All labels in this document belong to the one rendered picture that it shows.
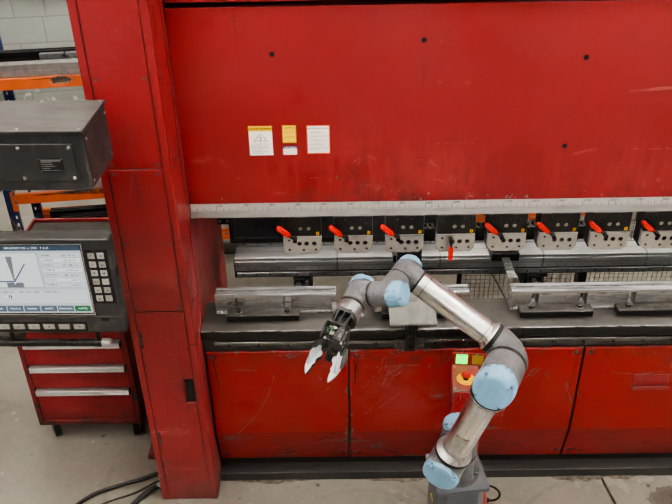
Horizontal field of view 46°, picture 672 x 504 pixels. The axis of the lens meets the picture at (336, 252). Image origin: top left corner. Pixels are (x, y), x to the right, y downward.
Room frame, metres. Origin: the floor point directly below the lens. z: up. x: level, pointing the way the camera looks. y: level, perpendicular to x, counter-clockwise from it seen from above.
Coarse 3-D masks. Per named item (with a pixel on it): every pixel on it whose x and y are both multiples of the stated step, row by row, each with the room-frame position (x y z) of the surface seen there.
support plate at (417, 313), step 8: (408, 304) 2.53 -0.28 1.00; (416, 304) 2.53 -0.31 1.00; (424, 304) 2.53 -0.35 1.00; (392, 312) 2.48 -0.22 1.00; (400, 312) 2.48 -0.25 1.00; (408, 312) 2.48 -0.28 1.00; (416, 312) 2.48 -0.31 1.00; (424, 312) 2.48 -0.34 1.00; (432, 312) 2.47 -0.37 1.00; (392, 320) 2.43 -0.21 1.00; (400, 320) 2.43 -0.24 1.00; (408, 320) 2.43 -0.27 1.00; (416, 320) 2.43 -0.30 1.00; (424, 320) 2.42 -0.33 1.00; (432, 320) 2.42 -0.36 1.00
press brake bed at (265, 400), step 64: (256, 384) 2.54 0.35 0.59; (320, 384) 2.54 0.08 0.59; (384, 384) 2.54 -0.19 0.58; (448, 384) 2.54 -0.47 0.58; (576, 384) 2.53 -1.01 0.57; (256, 448) 2.58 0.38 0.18; (320, 448) 2.57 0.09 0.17; (384, 448) 2.57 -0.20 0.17; (512, 448) 2.57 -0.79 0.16; (576, 448) 2.57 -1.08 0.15; (640, 448) 2.56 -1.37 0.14
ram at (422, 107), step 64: (320, 0) 2.72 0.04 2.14; (384, 0) 2.70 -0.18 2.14; (448, 0) 2.68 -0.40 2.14; (512, 0) 2.67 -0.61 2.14; (576, 0) 2.65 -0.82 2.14; (640, 0) 2.64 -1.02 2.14; (192, 64) 2.65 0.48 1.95; (256, 64) 2.65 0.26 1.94; (320, 64) 2.65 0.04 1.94; (384, 64) 2.65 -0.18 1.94; (448, 64) 2.64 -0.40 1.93; (512, 64) 2.64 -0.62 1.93; (576, 64) 2.64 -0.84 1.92; (640, 64) 2.64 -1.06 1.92; (192, 128) 2.65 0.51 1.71; (384, 128) 2.65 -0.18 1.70; (448, 128) 2.64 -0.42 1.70; (512, 128) 2.64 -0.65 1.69; (576, 128) 2.64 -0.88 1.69; (640, 128) 2.64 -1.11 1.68; (192, 192) 2.65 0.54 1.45; (256, 192) 2.65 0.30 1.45; (320, 192) 2.65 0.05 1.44; (384, 192) 2.65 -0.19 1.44; (448, 192) 2.64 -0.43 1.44; (512, 192) 2.64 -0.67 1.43; (576, 192) 2.64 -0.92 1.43; (640, 192) 2.64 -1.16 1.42
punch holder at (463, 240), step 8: (440, 216) 2.64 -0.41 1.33; (448, 216) 2.64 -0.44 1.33; (456, 216) 2.64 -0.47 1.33; (464, 216) 2.64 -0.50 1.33; (472, 216) 2.64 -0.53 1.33; (440, 224) 2.64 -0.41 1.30; (448, 224) 2.64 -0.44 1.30; (456, 224) 2.64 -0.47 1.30; (464, 224) 2.64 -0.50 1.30; (472, 224) 2.64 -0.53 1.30; (440, 232) 2.64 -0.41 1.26; (448, 232) 2.64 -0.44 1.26; (456, 232) 2.64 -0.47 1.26; (464, 232) 2.64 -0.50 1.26; (472, 232) 2.64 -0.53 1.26; (440, 240) 2.64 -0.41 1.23; (448, 240) 2.64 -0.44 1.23; (456, 240) 2.64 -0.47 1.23; (464, 240) 2.64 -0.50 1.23; (472, 240) 2.64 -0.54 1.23; (440, 248) 2.64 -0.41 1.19; (456, 248) 2.64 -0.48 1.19; (464, 248) 2.64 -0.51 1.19
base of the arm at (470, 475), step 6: (474, 462) 1.84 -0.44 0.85; (468, 468) 1.82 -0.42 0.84; (474, 468) 1.84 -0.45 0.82; (462, 474) 1.81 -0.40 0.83; (468, 474) 1.81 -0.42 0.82; (474, 474) 1.84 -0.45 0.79; (462, 480) 1.80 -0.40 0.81; (468, 480) 1.81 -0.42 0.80; (474, 480) 1.82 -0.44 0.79; (456, 486) 1.80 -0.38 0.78; (462, 486) 1.80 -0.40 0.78
